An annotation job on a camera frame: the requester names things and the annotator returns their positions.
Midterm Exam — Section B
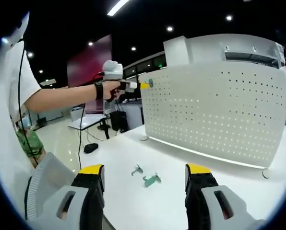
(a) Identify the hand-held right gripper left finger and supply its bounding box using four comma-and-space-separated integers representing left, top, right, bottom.
35, 164, 105, 230

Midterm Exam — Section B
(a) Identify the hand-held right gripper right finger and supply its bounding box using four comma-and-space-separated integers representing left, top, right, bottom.
185, 163, 266, 230

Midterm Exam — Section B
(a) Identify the person's left hand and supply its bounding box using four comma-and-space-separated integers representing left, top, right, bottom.
102, 80, 122, 102

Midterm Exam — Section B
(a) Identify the white mesh office chair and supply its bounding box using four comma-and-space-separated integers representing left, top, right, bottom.
24, 151, 77, 221

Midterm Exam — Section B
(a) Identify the white background table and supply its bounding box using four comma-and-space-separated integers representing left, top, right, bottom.
67, 113, 111, 140

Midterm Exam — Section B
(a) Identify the large white pillar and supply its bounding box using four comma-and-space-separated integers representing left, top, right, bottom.
163, 33, 286, 70

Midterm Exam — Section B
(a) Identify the ceiling strip light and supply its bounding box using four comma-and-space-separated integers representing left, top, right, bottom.
107, 0, 132, 17

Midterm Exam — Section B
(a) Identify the black computer mouse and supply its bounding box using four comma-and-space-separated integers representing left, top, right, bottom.
83, 142, 99, 154

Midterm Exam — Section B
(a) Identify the white perforated pegboard panel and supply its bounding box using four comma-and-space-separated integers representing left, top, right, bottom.
138, 61, 286, 179

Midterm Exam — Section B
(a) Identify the white worn device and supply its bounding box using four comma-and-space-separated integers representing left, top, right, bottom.
3, 11, 30, 49

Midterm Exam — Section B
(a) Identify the person's white shirt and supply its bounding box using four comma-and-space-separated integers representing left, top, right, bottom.
0, 14, 42, 218

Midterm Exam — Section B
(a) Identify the large red wall display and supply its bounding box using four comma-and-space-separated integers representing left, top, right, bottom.
66, 34, 113, 115

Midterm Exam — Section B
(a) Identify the black wrist strap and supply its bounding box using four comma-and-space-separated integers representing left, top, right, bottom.
94, 81, 105, 101

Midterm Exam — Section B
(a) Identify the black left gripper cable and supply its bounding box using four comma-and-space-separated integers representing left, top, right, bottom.
78, 71, 103, 169

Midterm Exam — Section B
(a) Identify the black device cable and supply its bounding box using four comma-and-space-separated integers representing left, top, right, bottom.
17, 39, 40, 166

